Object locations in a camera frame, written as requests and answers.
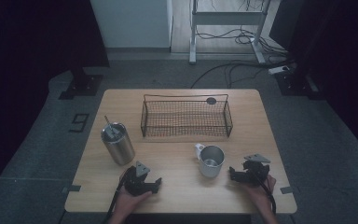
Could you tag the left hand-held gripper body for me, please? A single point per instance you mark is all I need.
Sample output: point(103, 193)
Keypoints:
point(135, 183)

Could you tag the person's right hand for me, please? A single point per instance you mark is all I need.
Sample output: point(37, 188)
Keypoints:
point(262, 197)

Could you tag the metal drinking straw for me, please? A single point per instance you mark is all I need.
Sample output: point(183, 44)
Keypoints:
point(107, 120)

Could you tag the dark round disc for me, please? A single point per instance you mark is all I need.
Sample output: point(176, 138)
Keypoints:
point(211, 100)

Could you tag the white power strip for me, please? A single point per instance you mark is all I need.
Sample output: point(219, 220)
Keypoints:
point(279, 69)

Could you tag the white cabinet panel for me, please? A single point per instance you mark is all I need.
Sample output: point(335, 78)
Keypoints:
point(133, 23)

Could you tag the black curtain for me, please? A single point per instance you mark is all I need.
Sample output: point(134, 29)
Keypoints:
point(28, 46)
point(338, 46)

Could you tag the black stand base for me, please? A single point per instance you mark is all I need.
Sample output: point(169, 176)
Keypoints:
point(82, 85)
point(295, 84)

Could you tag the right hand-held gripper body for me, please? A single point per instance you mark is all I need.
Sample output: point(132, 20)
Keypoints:
point(256, 172)

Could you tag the grey tape strip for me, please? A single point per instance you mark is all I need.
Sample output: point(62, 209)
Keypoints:
point(73, 188)
point(286, 190)

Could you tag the person's left hand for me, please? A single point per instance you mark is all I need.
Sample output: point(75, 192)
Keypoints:
point(129, 202)

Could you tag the white metal desk frame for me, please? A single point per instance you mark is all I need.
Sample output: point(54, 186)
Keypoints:
point(227, 18)

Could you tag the white mug with steel interior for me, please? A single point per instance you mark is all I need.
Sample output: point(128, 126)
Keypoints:
point(209, 169)

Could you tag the stainless steel tumbler with lid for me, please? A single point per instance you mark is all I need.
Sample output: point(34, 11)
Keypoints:
point(119, 149)

